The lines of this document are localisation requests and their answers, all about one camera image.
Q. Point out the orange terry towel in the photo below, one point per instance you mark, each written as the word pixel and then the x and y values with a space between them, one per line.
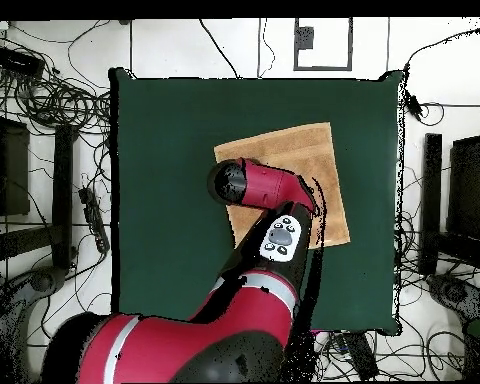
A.
pixel 304 152

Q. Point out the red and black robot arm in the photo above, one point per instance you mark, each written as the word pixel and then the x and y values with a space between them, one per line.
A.
pixel 224 340

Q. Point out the black flat bar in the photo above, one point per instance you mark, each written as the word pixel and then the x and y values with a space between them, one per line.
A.
pixel 360 356

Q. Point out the dark green table cloth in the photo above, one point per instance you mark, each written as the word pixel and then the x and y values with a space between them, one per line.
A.
pixel 164 140

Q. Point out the black power strip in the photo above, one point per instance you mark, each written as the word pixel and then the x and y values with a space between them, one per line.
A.
pixel 94 220

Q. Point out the dark grey square plate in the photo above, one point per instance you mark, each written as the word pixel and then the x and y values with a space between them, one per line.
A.
pixel 306 38

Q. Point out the black power adapter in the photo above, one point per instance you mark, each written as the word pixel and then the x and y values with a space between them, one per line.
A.
pixel 414 106

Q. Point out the dark grey stand base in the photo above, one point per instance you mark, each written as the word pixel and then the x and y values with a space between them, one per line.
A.
pixel 40 282
pixel 456 294

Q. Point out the black electronics box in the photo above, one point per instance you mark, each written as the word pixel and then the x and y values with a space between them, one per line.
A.
pixel 18 62

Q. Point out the grey square frame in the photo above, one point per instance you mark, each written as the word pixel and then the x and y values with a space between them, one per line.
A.
pixel 324 68

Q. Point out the black frame furniture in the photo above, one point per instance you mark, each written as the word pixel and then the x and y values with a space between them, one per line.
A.
pixel 432 200
pixel 62 180

